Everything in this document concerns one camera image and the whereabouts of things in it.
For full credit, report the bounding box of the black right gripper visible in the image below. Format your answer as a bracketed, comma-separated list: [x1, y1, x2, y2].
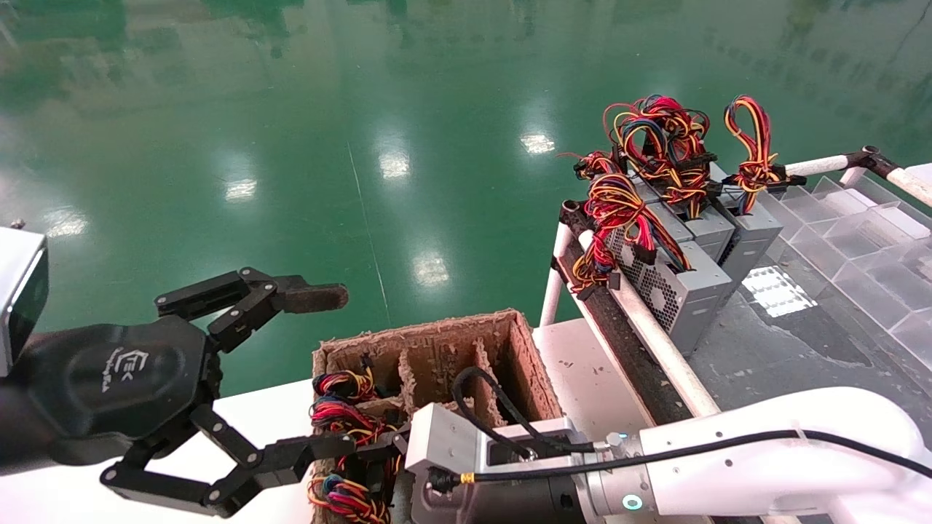
[466, 477, 587, 524]

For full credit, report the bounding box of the clear plastic divider organiser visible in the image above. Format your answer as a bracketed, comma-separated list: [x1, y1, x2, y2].
[757, 167, 932, 372]

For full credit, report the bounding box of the white cart frame pipe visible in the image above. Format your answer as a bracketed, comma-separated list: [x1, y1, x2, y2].
[785, 154, 851, 178]
[892, 166, 932, 208]

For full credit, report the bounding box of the white cart leg pipe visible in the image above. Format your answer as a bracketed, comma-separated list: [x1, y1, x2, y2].
[539, 222, 572, 328]

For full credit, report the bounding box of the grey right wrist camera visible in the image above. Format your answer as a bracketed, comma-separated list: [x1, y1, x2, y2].
[404, 402, 611, 524]

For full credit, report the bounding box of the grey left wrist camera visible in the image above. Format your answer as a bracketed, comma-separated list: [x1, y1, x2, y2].
[0, 226, 50, 378]

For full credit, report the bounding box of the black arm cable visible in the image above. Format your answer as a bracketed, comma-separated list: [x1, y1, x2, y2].
[426, 366, 932, 485]

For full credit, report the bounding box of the brown cardboard divider box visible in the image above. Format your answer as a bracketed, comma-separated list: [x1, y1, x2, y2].
[312, 309, 563, 524]

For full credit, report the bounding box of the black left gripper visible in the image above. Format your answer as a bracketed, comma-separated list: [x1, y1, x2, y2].
[0, 267, 358, 519]

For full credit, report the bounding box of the long white cart rail pipe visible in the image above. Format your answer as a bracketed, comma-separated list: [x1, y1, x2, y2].
[579, 231, 723, 419]

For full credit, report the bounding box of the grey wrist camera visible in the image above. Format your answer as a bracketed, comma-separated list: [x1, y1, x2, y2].
[404, 402, 611, 524]
[0, 226, 50, 378]

